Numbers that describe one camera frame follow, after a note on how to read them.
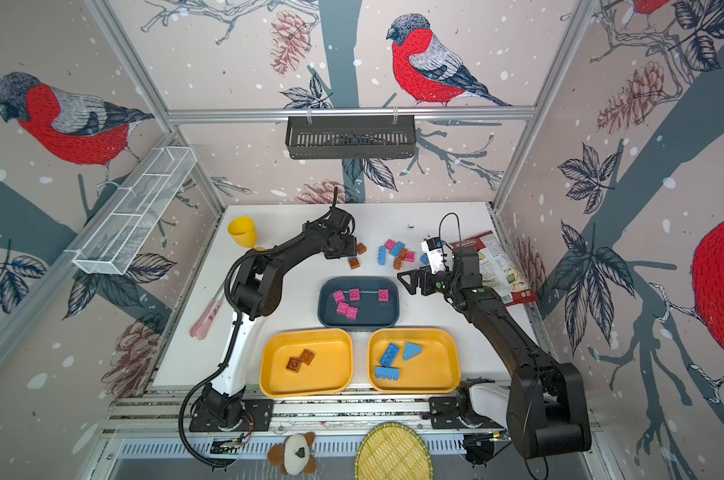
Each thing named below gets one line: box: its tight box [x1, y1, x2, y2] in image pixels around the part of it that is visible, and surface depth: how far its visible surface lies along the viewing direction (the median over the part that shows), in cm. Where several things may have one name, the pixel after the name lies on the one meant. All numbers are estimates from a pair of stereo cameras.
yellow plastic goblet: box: [228, 216, 266, 252], surface depth 98 cm
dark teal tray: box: [318, 276, 400, 330], surface depth 94 cm
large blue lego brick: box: [380, 342, 400, 367], surface depth 85 cm
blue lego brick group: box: [388, 241, 406, 257], surface depth 109 cm
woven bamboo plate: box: [355, 422, 434, 480], surface depth 69 cm
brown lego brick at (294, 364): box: [286, 357, 302, 373], surface depth 82 cm
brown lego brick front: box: [300, 348, 315, 366], surface depth 83 cm
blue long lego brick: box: [375, 366, 400, 381], surface depth 80 cm
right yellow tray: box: [367, 328, 462, 393], surface depth 83 cm
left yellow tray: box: [259, 328, 354, 397], surface depth 83 cm
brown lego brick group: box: [393, 248, 408, 270], surface depth 106 cm
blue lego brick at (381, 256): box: [377, 246, 387, 266], surface depth 106 cm
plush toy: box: [268, 432, 316, 476], surface depth 68 cm
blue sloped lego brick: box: [404, 342, 423, 361], surface depth 85 cm
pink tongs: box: [189, 298, 224, 341], surface depth 92 cm
